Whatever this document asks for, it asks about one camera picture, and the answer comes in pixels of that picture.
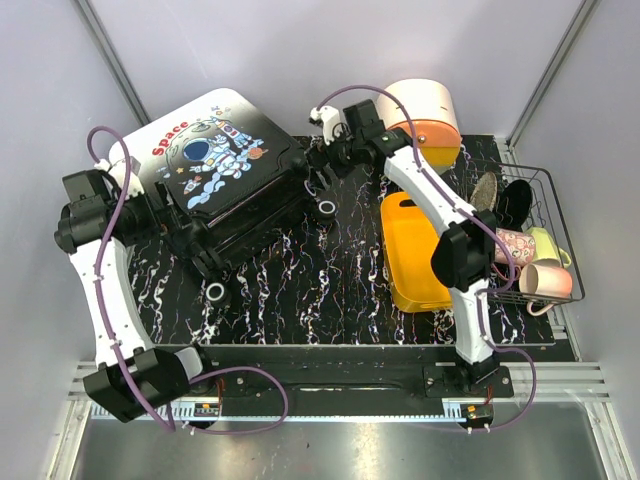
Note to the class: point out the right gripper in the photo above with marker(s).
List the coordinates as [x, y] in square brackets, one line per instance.
[321, 155]

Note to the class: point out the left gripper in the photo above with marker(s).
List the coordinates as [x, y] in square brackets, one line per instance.
[160, 221]

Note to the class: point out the white black space suitcase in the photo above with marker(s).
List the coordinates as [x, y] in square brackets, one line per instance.
[236, 173]

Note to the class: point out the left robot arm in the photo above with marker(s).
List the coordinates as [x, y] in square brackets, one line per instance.
[96, 230]

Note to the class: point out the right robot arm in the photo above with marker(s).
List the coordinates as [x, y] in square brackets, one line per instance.
[465, 250]

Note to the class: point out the white orange drawer cabinet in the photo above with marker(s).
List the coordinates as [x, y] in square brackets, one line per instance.
[430, 108]

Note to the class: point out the speckled brown plate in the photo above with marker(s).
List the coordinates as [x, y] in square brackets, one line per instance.
[484, 195]

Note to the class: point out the pink patterned mug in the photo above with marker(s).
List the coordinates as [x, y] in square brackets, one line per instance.
[521, 247]

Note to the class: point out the yellow green mug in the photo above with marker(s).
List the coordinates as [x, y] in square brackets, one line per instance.
[547, 252]

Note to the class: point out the plain pink mug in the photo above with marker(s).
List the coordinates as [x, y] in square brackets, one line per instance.
[544, 286]

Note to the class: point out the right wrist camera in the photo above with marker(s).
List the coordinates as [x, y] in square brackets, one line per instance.
[328, 118]

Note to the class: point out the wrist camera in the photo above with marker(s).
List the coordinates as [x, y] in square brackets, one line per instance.
[117, 171]
[328, 118]

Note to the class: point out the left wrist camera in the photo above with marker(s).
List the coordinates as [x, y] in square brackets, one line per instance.
[117, 171]

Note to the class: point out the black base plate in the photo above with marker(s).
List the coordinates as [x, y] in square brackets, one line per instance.
[330, 381]

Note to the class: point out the black wire dish rack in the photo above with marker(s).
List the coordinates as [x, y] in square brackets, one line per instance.
[545, 212]

